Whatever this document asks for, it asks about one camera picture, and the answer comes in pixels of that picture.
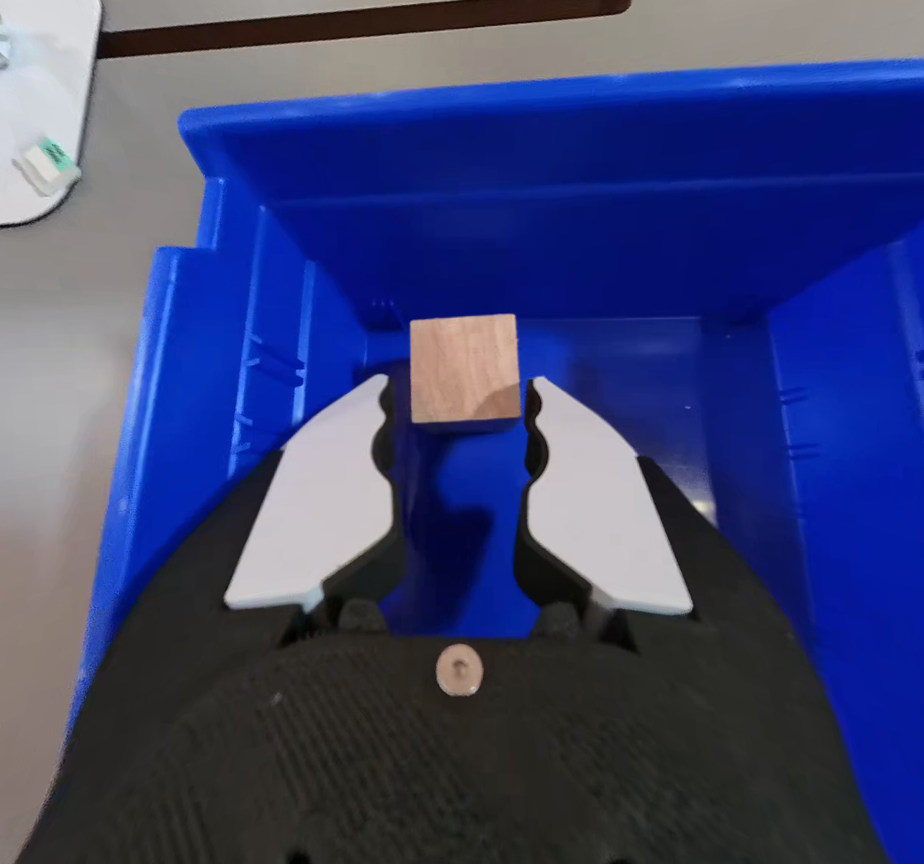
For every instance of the blue plastic bin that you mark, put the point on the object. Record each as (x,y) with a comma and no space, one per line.
(577,228)

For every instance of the white metal document stand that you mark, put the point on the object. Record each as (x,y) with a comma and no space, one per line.
(43,84)

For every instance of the blue-taped wooden cube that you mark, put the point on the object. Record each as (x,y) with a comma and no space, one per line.
(462,366)

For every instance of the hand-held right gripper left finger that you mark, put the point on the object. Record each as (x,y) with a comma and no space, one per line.
(310,524)

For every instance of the grey desk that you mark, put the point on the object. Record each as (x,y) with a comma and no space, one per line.
(72,337)

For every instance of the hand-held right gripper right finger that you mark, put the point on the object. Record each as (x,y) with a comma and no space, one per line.
(606,524)

